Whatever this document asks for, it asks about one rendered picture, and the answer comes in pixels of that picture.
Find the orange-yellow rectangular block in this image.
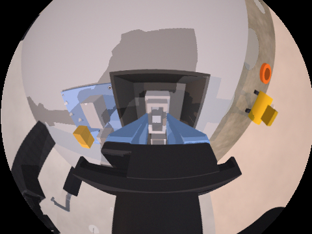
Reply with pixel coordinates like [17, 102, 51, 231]
[73, 125, 95, 148]

